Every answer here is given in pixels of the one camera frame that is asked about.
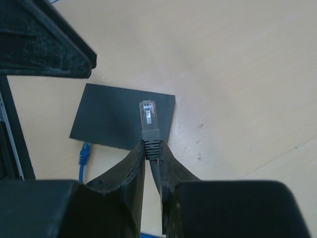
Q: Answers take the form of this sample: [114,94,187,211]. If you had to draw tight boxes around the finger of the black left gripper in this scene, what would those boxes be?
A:
[0,0,97,79]

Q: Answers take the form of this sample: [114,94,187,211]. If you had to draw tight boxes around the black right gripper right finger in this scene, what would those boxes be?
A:
[158,141,311,238]

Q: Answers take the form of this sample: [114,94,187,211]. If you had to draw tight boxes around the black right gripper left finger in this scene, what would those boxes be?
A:
[0,141,145,238]

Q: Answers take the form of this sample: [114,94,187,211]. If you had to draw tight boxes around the grey ethernet cable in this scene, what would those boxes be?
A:
[138,100,164,199]

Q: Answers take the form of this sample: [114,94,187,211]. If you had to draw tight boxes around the black switch with ports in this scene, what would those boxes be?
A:
[69,83,175,150]

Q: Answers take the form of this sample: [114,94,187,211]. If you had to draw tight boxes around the aluminium frame rails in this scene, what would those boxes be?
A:
[0,75,35,180]

